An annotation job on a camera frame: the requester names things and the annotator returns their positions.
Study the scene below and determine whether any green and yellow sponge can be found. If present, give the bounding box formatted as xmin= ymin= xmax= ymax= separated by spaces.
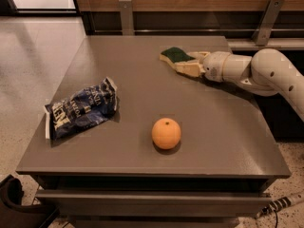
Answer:
xmin=160 ymin=47 xmax=194 ymax=69

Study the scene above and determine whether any dark chair corner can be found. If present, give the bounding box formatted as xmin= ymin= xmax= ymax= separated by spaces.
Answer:
xmin=0 ymin=175 xmax=59 ymax=228

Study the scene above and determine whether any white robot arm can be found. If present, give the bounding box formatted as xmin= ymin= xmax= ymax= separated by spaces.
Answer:
xmin=174 ymin=48 xmax=304 ymax=121

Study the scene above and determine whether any orange fruit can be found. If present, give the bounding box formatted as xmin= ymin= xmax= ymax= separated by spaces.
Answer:
xmin=151 ymin=118 xmax=181 ymax=150

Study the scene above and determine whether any left metal bracket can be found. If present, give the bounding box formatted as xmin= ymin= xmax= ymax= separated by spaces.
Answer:
xmin=119 ymin=0 xmax=135 ymax=36

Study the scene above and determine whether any wooden wall bench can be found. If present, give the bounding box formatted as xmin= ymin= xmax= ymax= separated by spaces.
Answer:
xmin=73 ymin=0 xmax=304 ymax=50

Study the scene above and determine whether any metal bracket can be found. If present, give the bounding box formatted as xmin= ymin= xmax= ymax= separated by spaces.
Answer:
xmin=252 ymin=0 xmax=285 ymax=47
xmin=119 ymin=0 xmax=135 ymax=36

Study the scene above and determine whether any striped cable on floor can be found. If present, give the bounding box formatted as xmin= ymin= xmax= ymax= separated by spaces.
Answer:
xmin=255 ymin=191 xmax=304 ymax=220

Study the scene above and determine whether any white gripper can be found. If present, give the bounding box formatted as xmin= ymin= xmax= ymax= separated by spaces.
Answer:
xmin=176 ymin=51 xmax=231 ymax=83

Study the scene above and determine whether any right metal bracket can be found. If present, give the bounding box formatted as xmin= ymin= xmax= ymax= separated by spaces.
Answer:
xmin=252 ymin=0 xmax=285 ymax=47

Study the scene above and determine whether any blue crumpled snack bag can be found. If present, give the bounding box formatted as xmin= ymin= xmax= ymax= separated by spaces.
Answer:
xmin=44 ymin=77 xmax=118 ymax=140

